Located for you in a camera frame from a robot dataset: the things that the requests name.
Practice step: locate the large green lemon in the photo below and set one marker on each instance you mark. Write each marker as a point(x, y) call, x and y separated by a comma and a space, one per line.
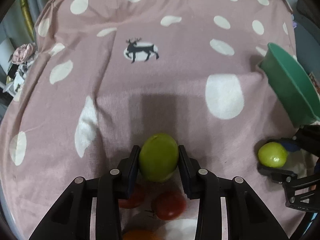
point(158, 157)

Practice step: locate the clear packet of dried petals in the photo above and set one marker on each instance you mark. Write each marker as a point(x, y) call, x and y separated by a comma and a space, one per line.
point(315, 82)

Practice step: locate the dark grey ribbed cushion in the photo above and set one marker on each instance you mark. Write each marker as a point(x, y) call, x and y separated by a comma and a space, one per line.
point(306, 10)

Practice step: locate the green plastic basin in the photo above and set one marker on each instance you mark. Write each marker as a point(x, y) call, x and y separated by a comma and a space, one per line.
point(287, 80)

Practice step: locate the gold striped curtain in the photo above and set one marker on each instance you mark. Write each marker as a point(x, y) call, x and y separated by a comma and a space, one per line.
point(27, 17)

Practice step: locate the pink dotted printed blanket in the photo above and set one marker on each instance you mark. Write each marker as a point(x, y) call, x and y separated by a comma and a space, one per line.
point(160, 92)

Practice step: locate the pink crumpled cloth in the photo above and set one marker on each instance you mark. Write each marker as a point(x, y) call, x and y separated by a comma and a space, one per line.
point(23, 52)

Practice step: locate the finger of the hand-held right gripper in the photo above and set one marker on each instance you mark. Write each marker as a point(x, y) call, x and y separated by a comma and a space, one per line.
point(275, 173)
point(291, 146)

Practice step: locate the orange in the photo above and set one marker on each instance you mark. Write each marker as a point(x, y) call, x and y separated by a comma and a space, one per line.
point(140, 235)

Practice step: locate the red tomato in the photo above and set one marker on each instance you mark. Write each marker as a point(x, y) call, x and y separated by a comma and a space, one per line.
point(135, 201)
point(170, 205)

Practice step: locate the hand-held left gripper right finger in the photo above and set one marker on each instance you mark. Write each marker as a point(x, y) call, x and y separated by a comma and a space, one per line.
point(185, 170)

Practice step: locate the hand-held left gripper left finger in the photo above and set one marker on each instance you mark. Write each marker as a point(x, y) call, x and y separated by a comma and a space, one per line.
point(133, 170)

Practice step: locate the small green lime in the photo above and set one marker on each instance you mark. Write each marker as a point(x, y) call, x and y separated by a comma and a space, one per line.
point(271, 153)

